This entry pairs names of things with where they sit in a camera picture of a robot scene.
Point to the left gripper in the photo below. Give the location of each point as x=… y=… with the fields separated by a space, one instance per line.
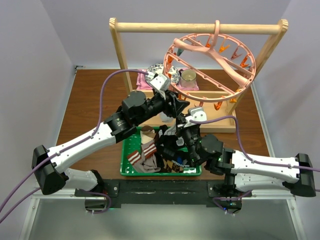
x=177 y=106

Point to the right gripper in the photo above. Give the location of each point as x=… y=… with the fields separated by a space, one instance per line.
x=181 y=128

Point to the pink round clip hanger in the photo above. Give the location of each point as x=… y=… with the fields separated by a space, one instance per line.
x=210 y=67

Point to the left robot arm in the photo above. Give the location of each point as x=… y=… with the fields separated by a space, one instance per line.
x=51 y=167

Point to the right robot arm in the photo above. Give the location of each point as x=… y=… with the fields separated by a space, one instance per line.
x=245 y=172

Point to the black sock with blue logo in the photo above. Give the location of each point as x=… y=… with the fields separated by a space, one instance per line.
x=183 y=163

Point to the orange clothespin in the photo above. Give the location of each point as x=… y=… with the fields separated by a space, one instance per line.
x=217 y=105

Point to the green plastic tray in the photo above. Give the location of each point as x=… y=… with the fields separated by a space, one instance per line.
x=131 y=149

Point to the brown argyle sock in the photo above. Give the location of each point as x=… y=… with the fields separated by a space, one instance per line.
x=171 y=167

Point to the wooden hanging rack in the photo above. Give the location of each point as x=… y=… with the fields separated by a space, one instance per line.
x=275 y=33

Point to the brown and cream sock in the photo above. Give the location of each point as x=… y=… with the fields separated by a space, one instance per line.
x=147 y=133

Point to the floral ceramic plate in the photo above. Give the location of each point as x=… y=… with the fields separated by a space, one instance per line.
x=158 y=69

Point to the pink cloth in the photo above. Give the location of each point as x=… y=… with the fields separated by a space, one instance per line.
x=141 y=84

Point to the grey sock with red stripes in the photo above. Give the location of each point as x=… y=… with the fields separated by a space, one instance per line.
x=144 y=161

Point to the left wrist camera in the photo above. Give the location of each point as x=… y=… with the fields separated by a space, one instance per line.
x=159 y=82

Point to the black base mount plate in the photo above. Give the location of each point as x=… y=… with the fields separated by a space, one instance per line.
x=173 y=192

